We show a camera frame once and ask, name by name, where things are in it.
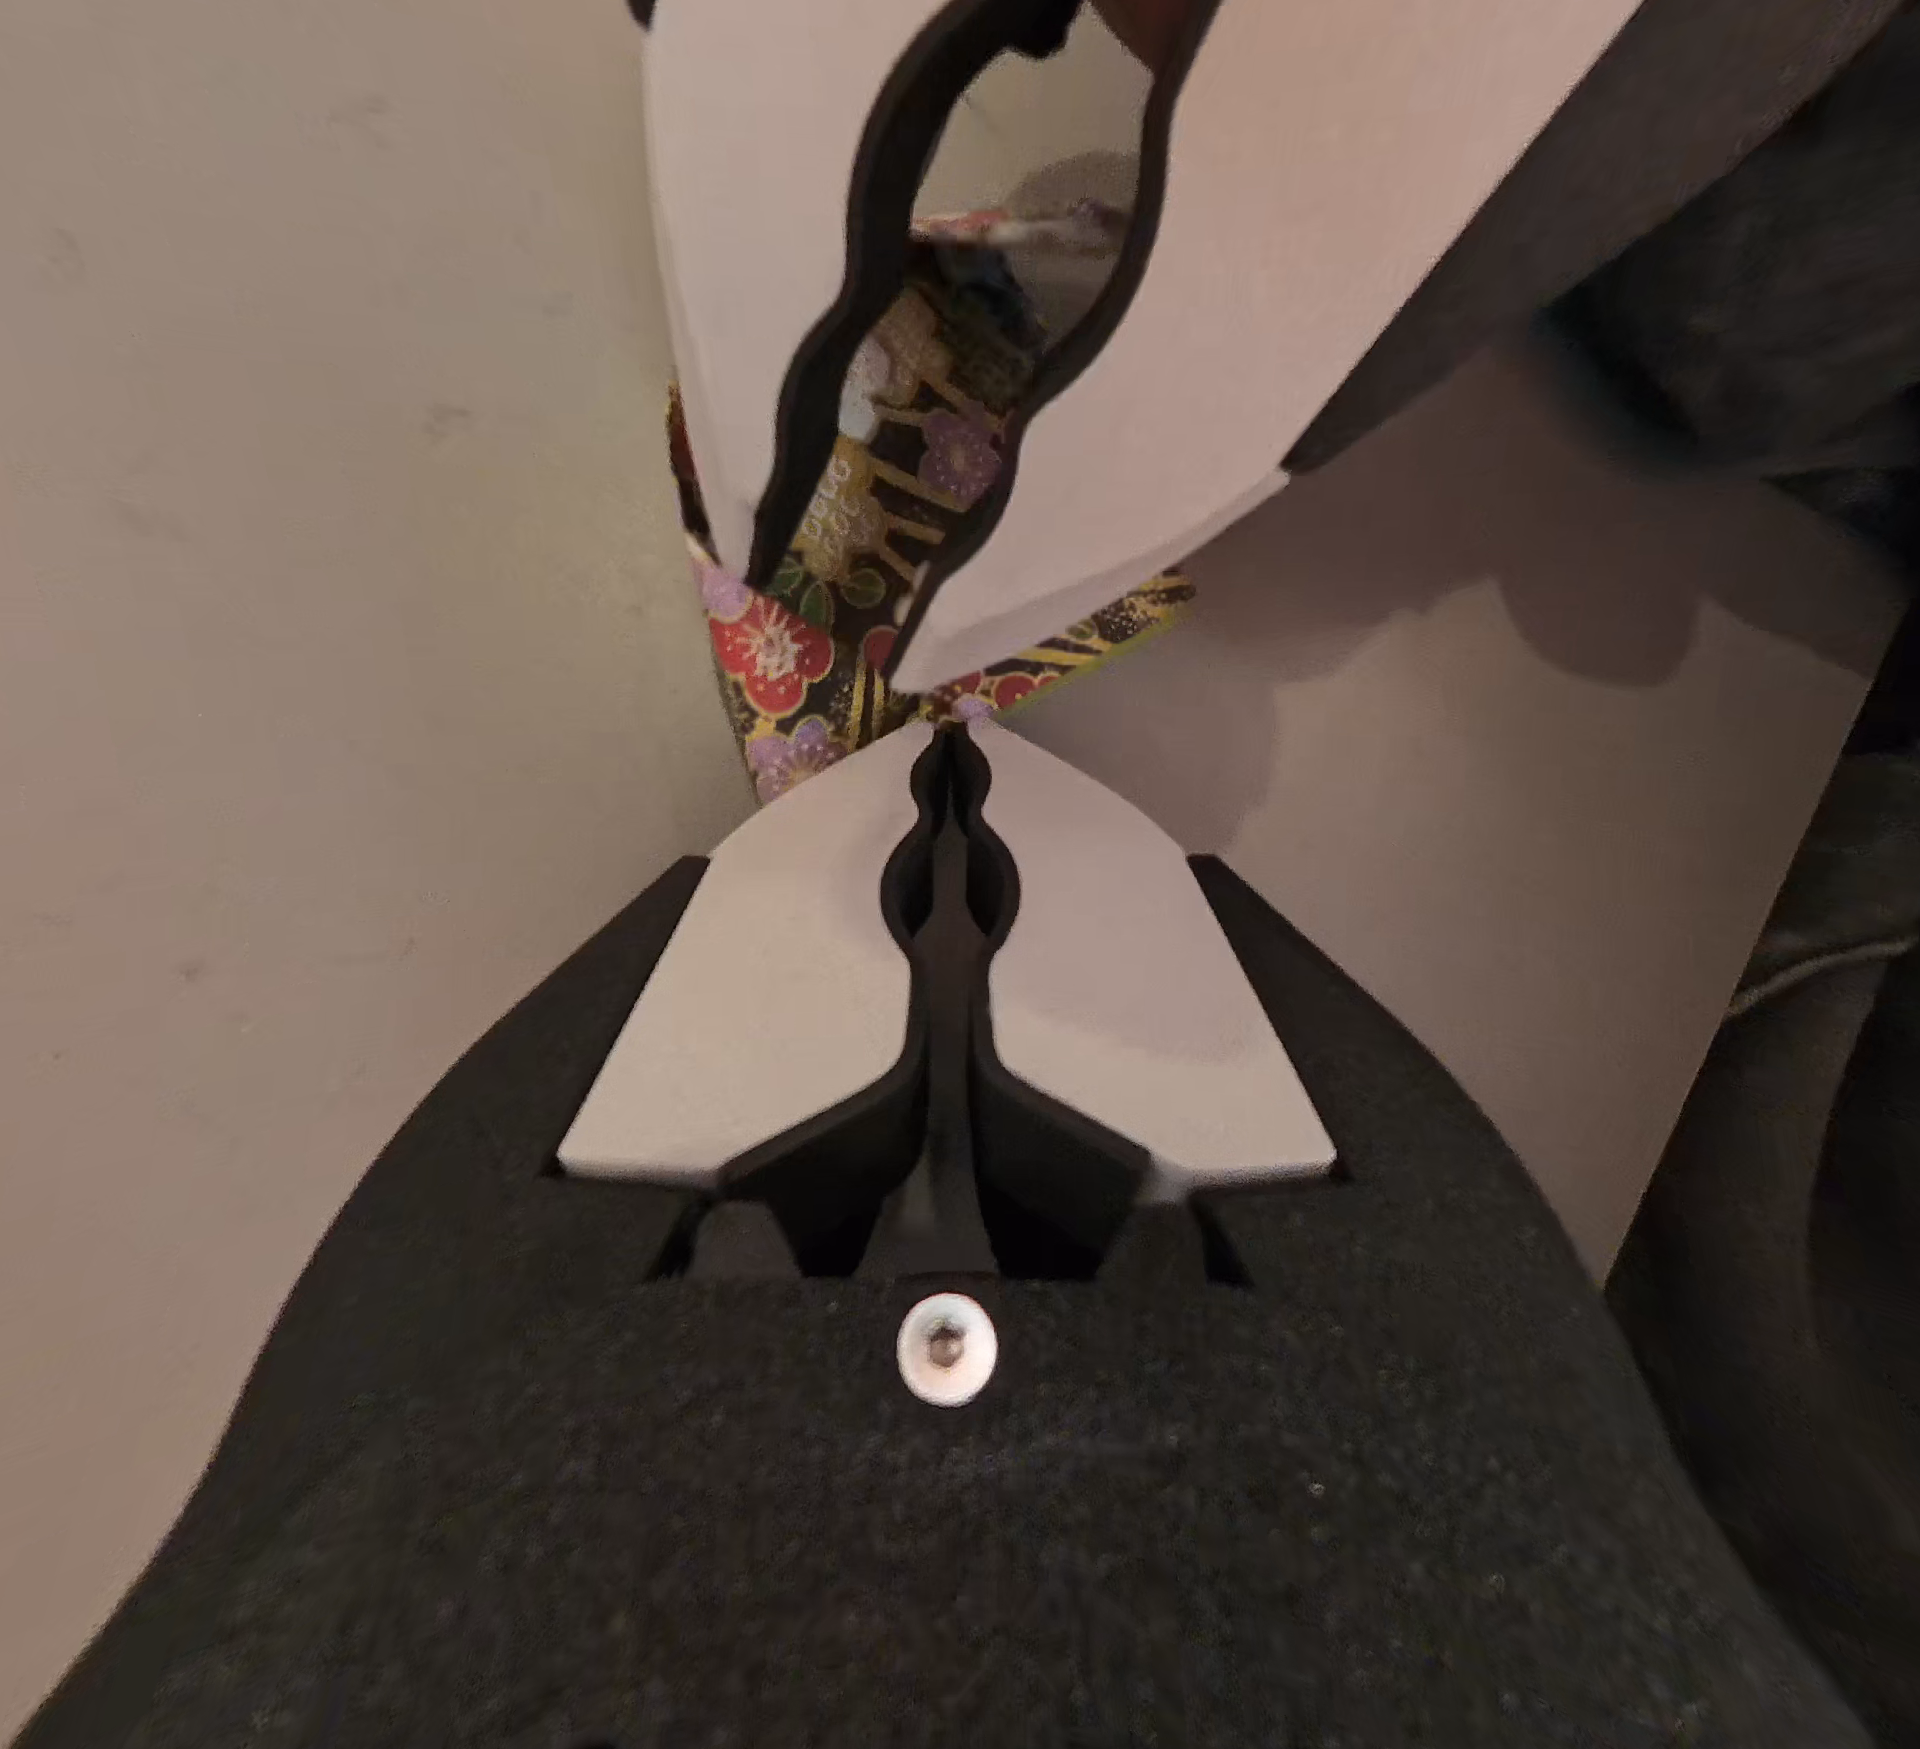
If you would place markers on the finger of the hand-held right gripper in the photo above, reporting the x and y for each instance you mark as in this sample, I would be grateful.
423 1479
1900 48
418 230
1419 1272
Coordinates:
781 56
1320 205

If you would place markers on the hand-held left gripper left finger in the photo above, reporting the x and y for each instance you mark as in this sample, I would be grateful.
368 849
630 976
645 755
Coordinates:
767 1015

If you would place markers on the green floral origami paper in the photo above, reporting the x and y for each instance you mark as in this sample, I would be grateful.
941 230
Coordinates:
781 654

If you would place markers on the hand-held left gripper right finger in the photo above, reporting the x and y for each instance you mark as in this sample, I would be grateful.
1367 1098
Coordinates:
1142 1015

